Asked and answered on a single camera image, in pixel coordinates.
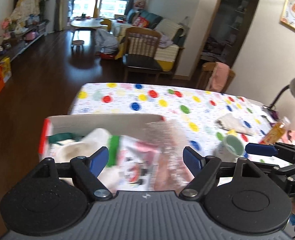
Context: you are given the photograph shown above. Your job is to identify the floral cloth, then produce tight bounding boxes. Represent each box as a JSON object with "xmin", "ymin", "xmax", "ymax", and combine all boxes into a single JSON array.
[{"xmin": 11, "ymin": 0, "xmax": 41, "ymax": 30}]

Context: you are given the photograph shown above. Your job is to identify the pink towel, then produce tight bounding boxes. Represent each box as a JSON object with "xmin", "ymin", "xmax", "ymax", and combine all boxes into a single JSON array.
[{"xmin": 210, "ymin": 62, "xmax": 230, "ymax": 92}]

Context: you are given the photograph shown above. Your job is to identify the clear bubble wrap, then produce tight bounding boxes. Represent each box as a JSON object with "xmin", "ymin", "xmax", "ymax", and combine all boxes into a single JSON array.
[{"xmin": 145, "ymin": 120, "xmax": 195, "ymax": 190}]

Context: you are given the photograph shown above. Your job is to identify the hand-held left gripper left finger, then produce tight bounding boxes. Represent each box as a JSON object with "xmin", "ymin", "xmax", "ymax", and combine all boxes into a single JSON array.
[{"xmin": 29, "ymin": 146, "xmax": 113, "ymax": 202}]

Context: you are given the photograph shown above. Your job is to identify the sofa with cream cover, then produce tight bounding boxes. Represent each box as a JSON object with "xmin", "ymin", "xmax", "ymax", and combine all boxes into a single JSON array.
[{"xmin": 112, "ymin": 10, "xmax": 185, "ymax": 72}]

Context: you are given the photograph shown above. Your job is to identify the pink cloth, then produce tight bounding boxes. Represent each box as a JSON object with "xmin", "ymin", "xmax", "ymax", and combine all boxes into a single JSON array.
[{"xmin": 281, "ymin": 130, "xmax": 295, "ymax": 143}]

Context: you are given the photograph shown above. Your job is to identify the wooden chair with black seat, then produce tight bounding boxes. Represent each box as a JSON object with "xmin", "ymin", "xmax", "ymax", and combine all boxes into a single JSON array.
[{"xmin": 122, "ymin": 27, "xmax": 163, "ymax": 83}]

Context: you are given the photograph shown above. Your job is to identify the white plastic bag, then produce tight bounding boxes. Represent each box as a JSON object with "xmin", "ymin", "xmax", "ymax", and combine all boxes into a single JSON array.
[{"xmin": 55, "ymin": 128, "xmax": 118, "ymax": 190}]

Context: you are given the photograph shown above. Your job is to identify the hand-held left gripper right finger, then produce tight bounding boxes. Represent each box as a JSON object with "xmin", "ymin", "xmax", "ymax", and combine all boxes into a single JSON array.
[{"xmin": 179, "ymin": 146, "xmax": 267, "ymax": 202}]

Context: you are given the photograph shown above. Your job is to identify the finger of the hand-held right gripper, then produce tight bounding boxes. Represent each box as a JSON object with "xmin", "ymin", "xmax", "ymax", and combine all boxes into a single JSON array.
[{"xmin": 245, "ymin": 142, "xmax": 295, "ymax": 160}]

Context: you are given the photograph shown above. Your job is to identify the white fluffy towel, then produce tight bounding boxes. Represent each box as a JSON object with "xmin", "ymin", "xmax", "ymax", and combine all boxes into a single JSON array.
[{"xmin": 214, "ymin": 114, "xmax": 257, "ymax": 135}]

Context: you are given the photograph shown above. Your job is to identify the low round table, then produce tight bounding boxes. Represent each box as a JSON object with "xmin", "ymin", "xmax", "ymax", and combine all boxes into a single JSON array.
[{"xmin": 70, "ymin": 17, "xmax": 108, "ymax": 34}]

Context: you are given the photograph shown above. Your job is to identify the small wooden stool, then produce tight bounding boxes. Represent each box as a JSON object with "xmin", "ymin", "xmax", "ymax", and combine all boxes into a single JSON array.
[{"xmin": 71, "ymin": 40, "xmax": 85, "ymax": 52}]

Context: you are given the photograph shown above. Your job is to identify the white mug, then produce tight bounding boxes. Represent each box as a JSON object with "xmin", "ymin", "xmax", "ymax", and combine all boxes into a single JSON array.
[{"xmin": 213, "ymin": 134, "xmax": 245, "ymax": 159}]

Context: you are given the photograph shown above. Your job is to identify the dark tv cabinet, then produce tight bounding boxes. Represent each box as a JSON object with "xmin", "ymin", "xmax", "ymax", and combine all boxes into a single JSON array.
[{"xmin": 0, "ymin": 20, "xmax": 49, "ymax": 60}]

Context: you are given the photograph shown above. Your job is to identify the orange snack packet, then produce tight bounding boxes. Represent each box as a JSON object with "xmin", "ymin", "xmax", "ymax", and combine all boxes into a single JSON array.
[{"xmin": 260, "ymin": 117, "xmax": 290, "ymax": 145}]

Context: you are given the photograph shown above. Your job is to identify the grey bag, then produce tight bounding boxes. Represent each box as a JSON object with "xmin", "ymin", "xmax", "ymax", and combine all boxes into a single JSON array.
[{"xmin": 95, "ymin": 29, "xmax": 119, "ymax": 54}]

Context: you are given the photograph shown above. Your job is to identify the balloon print tablecloth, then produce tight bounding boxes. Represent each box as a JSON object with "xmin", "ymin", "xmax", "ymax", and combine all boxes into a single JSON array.
[{"xmin": 69, "ymin": 82, "xmax": 295, "ymax": 188}]

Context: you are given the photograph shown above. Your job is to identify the white cardboard box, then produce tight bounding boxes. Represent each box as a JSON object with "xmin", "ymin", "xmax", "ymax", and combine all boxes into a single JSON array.
[{"xmin": 39, "ymin": 114, "xmax": 167, "ymax": 163}]

